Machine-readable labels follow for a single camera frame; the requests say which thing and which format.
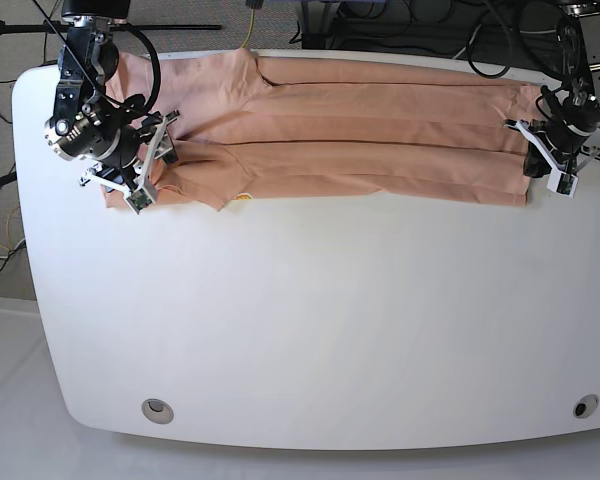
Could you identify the peach pink T-shirt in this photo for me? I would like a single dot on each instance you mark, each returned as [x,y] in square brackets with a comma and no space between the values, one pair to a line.
[251,126]

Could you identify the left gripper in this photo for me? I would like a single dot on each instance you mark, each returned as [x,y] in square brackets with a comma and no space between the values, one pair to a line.
[565,141]

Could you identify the table cable grommet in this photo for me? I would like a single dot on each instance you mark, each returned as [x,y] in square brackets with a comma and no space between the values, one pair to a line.
[157,411]
[586,406]

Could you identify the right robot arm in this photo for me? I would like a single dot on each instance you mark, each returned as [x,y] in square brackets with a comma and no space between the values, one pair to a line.
[87,60]

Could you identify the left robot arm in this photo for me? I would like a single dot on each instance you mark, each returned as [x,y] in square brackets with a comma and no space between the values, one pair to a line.
[571,111]

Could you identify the left table cable grommet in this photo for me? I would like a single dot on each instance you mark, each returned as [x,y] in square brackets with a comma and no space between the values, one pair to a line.
[157,411]

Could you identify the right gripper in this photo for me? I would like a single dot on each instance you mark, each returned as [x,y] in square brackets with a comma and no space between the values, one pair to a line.
[124,163]

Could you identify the black equipment frame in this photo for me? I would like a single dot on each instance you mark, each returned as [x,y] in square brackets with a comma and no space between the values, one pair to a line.
[434,28]

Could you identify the black tripod stand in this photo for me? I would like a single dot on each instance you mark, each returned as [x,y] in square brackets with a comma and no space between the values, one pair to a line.
[44,28]

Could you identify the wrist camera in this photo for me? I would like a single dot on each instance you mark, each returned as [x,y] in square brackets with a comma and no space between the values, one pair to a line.
[141,198]
[562,183]

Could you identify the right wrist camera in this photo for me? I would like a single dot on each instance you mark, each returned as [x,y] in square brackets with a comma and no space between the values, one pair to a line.
[141,198]

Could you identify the right table cable grommet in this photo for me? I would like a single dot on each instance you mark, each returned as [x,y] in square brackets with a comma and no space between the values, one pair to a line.
[586,406]

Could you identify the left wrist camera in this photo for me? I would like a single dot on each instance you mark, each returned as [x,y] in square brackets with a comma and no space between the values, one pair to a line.
[562,183]

